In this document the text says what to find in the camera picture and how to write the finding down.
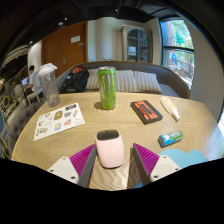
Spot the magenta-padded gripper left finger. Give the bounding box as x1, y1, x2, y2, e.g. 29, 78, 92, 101
47, 143, 98, 189

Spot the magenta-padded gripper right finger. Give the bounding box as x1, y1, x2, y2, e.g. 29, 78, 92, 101
132, 143, 182, 187

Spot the pink computer mouse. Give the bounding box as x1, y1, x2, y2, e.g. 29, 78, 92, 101
95, 129, 126, 169

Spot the small green blue pack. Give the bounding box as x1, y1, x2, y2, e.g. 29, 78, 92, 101
157, 130, 185, 148

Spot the white sticker sheet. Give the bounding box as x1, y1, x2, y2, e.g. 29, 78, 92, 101
33, 102, 86, 142

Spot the black box with orange print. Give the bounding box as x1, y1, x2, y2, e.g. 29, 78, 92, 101
130, 99, 164, 126

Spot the cream white tube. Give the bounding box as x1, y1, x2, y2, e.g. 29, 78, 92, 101
160, 96, 181, 122

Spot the grey tufted chair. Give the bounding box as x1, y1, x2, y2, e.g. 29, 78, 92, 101
4, 100, 46, 158

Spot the white chair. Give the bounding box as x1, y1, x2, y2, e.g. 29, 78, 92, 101
25, 88, 44, 104

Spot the striped cushion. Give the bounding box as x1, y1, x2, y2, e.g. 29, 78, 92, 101
133, 70, 163, 94
114, 69, 139, 93
85, 68, 101, 91

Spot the clear shaker bottle white lid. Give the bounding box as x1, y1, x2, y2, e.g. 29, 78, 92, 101
37, 63, 61, 108

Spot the green drink can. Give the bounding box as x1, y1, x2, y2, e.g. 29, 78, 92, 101
97, 66, 118, 111

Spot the black backpack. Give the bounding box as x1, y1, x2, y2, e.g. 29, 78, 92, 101
60, 65, 90, 94

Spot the grey curved sofa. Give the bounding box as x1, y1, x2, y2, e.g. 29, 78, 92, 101
55, 60, 192, 100

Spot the person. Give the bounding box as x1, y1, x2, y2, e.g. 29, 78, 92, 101
22, 65, 43, 98

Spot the laptop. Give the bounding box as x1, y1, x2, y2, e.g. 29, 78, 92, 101
20, 76, 30, 87

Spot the black framed window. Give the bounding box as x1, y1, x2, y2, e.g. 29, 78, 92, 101
159, 18, 195, 89

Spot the arched glass door cabinet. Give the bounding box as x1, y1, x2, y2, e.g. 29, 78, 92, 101
120, 24, 154, 64

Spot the brown wooden door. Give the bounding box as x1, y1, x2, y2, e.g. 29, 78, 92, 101
41, 21, 89, 78

